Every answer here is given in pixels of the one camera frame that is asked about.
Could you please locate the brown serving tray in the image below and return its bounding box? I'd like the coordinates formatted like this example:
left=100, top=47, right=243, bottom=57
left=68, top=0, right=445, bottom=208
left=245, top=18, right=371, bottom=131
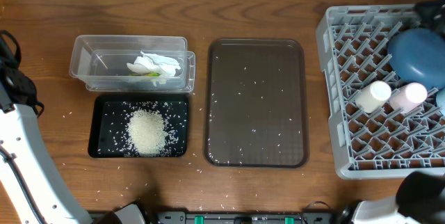
left=204, top=38, right=309, bottom=168

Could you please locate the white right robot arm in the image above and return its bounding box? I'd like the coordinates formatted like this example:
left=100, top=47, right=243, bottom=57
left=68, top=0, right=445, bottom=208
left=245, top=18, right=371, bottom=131
left=335, top=172, right=444, bottom=224

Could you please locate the white cup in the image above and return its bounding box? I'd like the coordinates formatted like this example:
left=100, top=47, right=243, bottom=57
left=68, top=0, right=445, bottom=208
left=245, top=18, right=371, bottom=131
left=355, top=81, right=392, bottom=113

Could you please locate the clear plastic bin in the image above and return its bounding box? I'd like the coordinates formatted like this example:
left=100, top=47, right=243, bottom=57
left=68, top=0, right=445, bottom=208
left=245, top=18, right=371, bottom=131
left=70, top=35, right=196, bottom=93

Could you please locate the white tissue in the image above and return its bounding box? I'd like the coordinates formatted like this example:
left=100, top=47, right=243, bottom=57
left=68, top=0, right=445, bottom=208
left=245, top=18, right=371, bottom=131
left=127, top=51, right=181, bottom=77

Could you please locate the yellow snack wrapper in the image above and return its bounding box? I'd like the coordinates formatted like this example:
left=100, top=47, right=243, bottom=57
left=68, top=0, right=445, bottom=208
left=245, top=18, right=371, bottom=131
left=127, top=72, right=161, bottom=77

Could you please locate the black plastic tray bin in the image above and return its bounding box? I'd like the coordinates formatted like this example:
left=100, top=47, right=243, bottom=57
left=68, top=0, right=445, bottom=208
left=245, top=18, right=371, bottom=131
left=87, top=93, right=190, bottom=159

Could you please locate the grey dishwasher rack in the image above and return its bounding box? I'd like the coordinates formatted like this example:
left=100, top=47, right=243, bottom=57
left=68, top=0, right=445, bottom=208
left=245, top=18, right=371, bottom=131
left=316, top=4, right=444, bottom=179

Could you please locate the light blue small bowl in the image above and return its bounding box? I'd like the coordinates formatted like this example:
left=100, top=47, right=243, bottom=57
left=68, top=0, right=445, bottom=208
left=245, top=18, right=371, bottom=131
left=435, top=88, right=445, bottom=115

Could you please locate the pink cup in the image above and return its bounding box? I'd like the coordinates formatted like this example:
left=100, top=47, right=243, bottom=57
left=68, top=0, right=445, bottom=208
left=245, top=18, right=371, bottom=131
left=389, top=82, right=428, bottom=114

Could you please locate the white rice pile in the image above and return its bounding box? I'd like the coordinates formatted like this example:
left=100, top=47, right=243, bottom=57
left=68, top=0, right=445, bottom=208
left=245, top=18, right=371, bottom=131
left=97, top=100, right=187, bottom=158

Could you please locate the large blue plate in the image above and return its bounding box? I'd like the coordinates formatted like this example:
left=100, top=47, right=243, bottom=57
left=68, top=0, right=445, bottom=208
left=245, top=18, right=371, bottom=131
left=387, top=29, right=444, bottom=90

